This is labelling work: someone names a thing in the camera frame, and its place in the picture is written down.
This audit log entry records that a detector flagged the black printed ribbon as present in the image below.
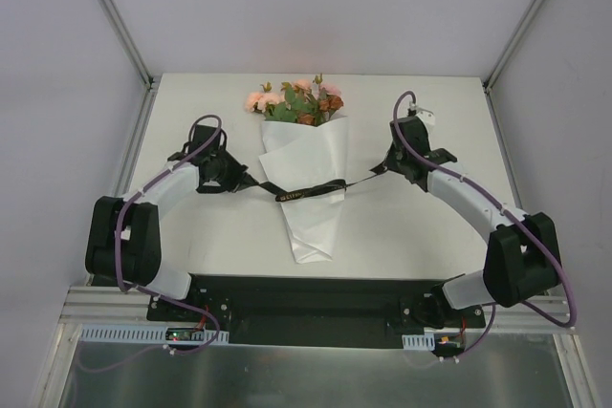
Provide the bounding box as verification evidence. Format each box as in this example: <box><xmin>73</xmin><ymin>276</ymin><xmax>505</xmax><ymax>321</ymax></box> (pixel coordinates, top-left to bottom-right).
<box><xmin>251</xmin><ymin>169</ymin><xmax>378</xmax><ymax>203</ymax></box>

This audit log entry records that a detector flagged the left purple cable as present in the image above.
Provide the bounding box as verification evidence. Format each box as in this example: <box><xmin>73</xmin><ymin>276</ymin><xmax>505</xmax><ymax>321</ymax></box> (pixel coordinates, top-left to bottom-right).
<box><xmin>114</xmin><ymin>114</ymin><xmax>224</xmax><ymax>356</ymax></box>

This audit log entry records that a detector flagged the aluminium rail profile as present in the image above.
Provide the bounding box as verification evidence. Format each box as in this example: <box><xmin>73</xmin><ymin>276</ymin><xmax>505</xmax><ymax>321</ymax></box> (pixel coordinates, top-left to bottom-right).
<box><xmin>58</xmin><ymin>286</ymin><xmax>578</xmax><ymax>334</ymax></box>

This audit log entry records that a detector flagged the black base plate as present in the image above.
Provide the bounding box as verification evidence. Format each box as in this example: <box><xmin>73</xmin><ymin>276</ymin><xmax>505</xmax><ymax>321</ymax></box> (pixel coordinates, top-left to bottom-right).
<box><xmin>146</xmin><ymin>275</ymin><xmax>485</xmax><ymax>349</ymax></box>

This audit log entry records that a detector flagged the left cable duct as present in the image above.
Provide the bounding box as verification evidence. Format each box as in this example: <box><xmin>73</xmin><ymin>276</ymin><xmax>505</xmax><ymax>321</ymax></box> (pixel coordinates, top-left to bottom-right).
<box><xmin>80</xmin><ymin>324</ymin><xmax>230</xmax><ymax>347</ymax></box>

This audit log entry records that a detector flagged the cable duct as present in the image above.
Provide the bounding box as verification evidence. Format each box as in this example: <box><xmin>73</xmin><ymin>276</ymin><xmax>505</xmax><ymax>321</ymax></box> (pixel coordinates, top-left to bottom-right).
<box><xmin>402</xmin><ymin>333</ymin><xmax>436</xmax><ymax>352</ymax></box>
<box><xmin>80</xmin><ymin>324</ymin><xmax>230</xmax><ymax>347</ymax></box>

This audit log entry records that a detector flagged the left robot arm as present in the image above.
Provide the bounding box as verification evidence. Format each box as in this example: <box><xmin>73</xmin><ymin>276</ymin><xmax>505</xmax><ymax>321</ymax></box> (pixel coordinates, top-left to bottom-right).
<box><xmin>85</xmin><ymin>124</ymin><xmax>250</xmax><ymax>321</ymax></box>

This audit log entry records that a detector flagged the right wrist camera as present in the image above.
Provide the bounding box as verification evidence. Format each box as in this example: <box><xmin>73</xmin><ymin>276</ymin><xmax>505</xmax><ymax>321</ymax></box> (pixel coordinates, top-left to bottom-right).
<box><xmin>408</xmin><ymin>101</ymin><xmax>436</xmax><ymax>130</ymax></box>

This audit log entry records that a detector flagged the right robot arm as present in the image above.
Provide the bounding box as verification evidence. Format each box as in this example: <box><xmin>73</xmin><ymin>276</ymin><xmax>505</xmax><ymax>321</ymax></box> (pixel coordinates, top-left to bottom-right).
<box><xmin>380</xmin><ymin>116</ymin><xmax>563</xmax><ymax>329</ymax></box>

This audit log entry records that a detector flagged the right aluminium frame post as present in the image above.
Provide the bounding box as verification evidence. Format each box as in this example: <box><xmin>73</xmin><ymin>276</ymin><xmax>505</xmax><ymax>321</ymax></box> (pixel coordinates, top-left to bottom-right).
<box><xmin>482</xmin><ymin>0</ymin><xmax>579</xmax><ymax>92</ymax></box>

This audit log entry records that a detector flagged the left aluminium frame post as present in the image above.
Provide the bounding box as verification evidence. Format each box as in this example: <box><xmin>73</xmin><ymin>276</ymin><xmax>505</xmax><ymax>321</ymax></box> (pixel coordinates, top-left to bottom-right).
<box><xmin>71</xmin><ymin>0</ymin><xmax>159</xmax><ymax>89</ymax></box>

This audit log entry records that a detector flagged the aluminium frame post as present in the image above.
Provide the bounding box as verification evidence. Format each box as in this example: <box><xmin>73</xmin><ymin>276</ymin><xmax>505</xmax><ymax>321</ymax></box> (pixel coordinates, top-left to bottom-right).
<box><xmin>71</xmin><ymin>0</ymin><xmax>159</xmax><ymax>89</ymax></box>
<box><xmin>482</xmin><ymin>0</ymin><xmax>579</xmax><ymax>92</ymax></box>

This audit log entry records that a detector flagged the pink rose stem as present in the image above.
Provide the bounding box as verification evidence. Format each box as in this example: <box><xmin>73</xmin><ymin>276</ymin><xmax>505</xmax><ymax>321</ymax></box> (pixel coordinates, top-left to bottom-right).
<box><xmin>281</xmin><ymin>74</ymin><xmax>323</xmax><ymax>112</ymax></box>

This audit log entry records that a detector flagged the purple cable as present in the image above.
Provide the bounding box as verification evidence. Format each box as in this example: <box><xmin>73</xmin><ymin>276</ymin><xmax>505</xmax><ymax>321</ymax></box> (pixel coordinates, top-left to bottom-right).
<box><xmin>114</xmin><ymin>114</ymin><xmax>224</xmax><ymax>356</ymax></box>
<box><xmin>392</xmin><ymin>91</ymin><xmax>578</xmax><ymax>361</ymax></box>

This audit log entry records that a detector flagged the peach rose stem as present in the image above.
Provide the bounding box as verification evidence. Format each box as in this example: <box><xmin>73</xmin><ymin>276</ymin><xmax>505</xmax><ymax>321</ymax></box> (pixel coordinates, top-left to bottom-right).
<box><xmin>245</xmin><ymin>82</ymin><xmax>289</xmax><ymax>121</ymax></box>
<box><xmin>318</xmin><ymin>84</ymin><xmax>343</xmax><ymax>105</ymax></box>

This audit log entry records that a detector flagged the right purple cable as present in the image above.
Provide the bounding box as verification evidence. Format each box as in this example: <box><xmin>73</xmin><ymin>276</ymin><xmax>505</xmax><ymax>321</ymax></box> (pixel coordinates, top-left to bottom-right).
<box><xmin>392</xmin><ymin>91</ymin><xmax>578</xmax><ymax>361</ymax></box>

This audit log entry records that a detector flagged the right cable duct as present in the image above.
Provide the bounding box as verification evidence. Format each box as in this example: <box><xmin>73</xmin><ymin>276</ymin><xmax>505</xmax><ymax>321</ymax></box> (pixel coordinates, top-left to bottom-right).
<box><xmin>402</xmin><ymin>333</ymin><xmax>436</xmax><ymax>352</ymax></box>

